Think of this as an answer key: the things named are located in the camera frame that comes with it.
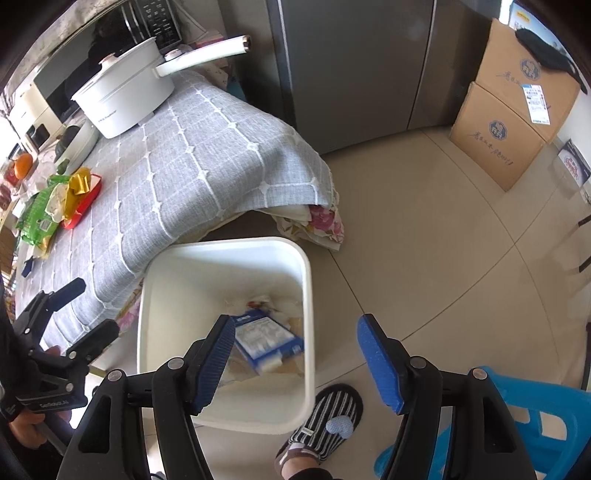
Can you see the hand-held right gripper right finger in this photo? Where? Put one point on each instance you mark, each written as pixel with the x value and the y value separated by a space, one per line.
pixel 381 364

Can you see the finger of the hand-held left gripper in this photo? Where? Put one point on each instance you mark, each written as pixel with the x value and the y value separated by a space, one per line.
pixel 69 290
pixel 94 339

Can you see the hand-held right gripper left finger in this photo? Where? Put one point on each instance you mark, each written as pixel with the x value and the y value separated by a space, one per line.
pixel 214 364

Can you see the blue white packet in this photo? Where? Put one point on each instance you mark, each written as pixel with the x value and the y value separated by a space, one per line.
pixel 268 337

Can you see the white plastic bin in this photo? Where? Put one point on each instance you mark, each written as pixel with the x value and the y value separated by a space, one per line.
pixel 207 272

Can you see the person's left hand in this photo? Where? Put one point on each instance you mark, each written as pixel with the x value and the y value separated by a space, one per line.
pixel 25 429

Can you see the striped slipper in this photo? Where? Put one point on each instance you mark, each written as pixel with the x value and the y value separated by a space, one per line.
pixel 323 415

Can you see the green snack packet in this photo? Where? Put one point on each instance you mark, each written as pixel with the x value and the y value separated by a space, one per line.
pixel 39 212

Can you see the red tray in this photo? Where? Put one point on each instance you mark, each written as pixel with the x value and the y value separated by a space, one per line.
pixel 85 205

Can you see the gold wrapper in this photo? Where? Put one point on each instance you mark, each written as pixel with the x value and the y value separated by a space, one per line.
pixel 79 184

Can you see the person's leg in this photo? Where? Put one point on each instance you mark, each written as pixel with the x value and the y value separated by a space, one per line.
pixel 304 470

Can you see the orange fruit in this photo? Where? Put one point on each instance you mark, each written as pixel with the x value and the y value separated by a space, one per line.
pixel 23 165

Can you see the floral cloth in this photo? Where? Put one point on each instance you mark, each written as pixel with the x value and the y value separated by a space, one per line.
pixel 323 221

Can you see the grey checked tablecloth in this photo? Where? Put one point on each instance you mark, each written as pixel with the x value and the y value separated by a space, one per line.
pixel 184 161

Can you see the white kitchen appliance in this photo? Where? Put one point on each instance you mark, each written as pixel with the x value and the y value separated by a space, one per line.
pixel 32 120

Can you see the blue plastic stool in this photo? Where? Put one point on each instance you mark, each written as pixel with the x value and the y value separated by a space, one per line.
pixel 554 415

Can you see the black microwave oven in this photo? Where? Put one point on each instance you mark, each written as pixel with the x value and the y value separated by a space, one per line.
pixel 69 69

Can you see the cardboard box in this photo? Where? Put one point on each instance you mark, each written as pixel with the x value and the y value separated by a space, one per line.
pixel 498 138
pixel 512 60

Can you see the blue printed packet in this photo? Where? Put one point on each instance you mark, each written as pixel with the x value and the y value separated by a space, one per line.
pixel 575 164

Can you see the grey refrigerator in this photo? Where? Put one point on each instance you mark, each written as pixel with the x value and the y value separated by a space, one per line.
pixel 360 69

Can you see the black bag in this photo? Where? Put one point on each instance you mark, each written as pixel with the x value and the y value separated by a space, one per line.
pixel 545 50

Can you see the blue white box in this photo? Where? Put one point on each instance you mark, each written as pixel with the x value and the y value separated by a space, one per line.
pixel 526 14

